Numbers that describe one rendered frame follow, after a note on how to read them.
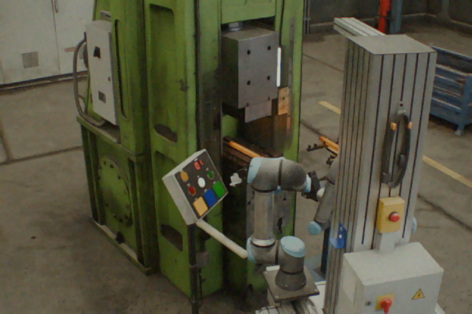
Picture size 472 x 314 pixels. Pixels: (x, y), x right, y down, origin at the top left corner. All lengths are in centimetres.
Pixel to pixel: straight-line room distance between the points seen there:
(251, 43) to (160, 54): 58
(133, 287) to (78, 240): 78
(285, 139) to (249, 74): 73
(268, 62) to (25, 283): 233
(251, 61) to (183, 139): 59
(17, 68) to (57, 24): 83
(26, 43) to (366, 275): 679
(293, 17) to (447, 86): 355
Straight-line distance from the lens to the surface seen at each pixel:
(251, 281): 388
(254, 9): 336
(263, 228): 258
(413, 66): 206
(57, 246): 465
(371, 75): 200
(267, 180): 244
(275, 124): 371
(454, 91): 680
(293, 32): 361
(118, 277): 422
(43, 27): 832
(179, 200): 297
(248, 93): 328
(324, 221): 304
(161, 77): 350
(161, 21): 340
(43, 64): 843
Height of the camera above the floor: 254
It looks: 26 degrees down
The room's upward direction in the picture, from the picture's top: straight up
